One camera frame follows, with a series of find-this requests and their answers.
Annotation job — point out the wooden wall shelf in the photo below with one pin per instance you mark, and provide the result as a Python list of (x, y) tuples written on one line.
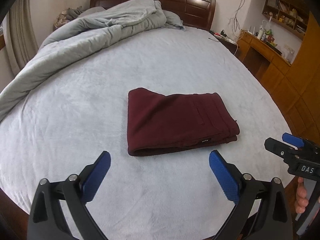
[(293, 15)]

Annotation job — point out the grey duvet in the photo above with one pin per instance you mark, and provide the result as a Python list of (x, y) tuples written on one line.
[(84, 69)]

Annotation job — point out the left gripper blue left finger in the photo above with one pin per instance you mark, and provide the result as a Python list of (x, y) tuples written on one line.
[(46, 219)]

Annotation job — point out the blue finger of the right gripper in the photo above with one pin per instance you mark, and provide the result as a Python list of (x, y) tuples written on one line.
[(292, 140)]

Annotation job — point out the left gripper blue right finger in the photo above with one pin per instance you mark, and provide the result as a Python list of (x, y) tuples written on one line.
[(260, 211)]

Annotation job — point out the beige curtain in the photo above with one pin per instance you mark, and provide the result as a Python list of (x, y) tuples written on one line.
[(19, 37)]

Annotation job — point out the person's right hand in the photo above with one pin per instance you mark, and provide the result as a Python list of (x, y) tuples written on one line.
[(301, 200)]

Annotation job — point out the wooden desk cabinet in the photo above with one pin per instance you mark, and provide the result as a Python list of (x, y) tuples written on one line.
[(293, 87)]

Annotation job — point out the maroon pants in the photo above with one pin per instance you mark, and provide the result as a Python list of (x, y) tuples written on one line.
[(159, 124)]

